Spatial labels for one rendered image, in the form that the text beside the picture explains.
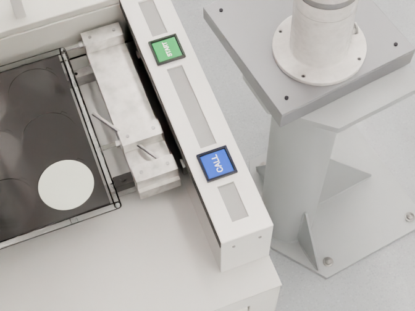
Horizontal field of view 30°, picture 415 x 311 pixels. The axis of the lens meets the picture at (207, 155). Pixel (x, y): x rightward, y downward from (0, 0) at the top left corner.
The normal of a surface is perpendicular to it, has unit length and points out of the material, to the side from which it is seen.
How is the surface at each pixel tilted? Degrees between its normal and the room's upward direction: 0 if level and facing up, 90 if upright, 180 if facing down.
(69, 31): 90
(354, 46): 3
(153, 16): 0
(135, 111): 0
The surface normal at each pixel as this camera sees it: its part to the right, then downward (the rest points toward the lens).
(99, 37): -0.01, -0.47
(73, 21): 0.36, 0.82
